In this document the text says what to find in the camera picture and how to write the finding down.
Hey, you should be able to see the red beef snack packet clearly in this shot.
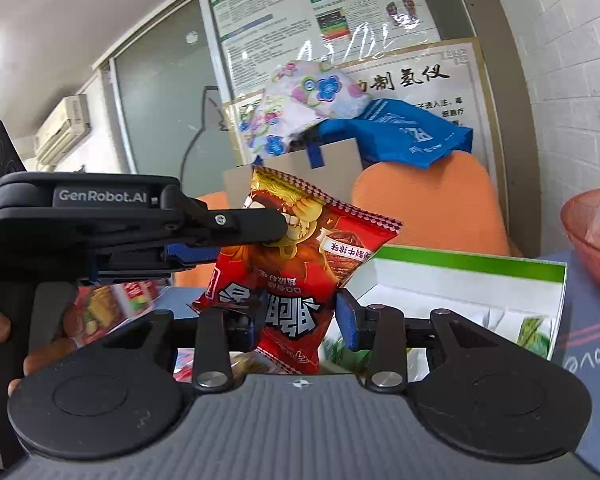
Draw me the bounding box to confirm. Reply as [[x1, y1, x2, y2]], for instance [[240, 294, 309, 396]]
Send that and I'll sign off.
[[193, 167, 402, 375]]

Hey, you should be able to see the left orange chair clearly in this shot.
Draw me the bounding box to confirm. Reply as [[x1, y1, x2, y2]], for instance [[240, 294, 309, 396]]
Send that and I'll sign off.
[[173, 190, 232, 290]]

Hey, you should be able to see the orange chair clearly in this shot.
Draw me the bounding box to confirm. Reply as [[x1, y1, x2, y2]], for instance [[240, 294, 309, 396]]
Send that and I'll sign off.
[[352, 151, 510, 256], [173, 190, 232, 290]]

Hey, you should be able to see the red cracker box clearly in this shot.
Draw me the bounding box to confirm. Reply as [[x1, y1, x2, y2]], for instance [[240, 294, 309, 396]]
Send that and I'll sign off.
[[62, 281, 160, 347]]

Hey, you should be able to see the white air conditioner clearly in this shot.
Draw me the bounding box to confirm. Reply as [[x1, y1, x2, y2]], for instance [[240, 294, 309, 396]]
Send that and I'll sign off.
[[33, 94, 91, 167]]

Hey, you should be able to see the green white cardboard box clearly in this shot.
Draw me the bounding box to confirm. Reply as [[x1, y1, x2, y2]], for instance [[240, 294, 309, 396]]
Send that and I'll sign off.
[[344, 245, 567, 360]]

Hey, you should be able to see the right orange chair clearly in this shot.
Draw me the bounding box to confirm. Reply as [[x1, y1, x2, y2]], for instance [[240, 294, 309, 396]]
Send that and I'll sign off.
[[352, 151, 510, 256]]

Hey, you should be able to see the green candy wrapper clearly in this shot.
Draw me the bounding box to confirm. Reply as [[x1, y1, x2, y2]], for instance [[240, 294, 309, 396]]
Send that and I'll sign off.
[[517, 316, 552, 359]]

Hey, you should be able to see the brown paper bag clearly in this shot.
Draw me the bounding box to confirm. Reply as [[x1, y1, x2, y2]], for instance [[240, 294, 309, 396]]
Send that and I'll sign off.
[[223, 139, 363, 208]]

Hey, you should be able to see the floral cloth bundle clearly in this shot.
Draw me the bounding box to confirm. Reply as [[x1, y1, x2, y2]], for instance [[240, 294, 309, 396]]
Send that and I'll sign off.
[[238, 61, 372, 160]]

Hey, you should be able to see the blue fabric bag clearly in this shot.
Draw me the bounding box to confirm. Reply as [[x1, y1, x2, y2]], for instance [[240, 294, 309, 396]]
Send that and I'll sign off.
[[301, 96, 472, 169]]

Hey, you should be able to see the pink translucent plastic bowl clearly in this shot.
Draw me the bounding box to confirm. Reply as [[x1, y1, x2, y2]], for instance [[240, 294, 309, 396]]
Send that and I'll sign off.
[[560, 188, 600, 286]]

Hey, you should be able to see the white wall poster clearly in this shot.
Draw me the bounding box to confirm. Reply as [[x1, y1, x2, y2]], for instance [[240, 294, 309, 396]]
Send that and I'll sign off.
[[208, 0, 440, 99]]

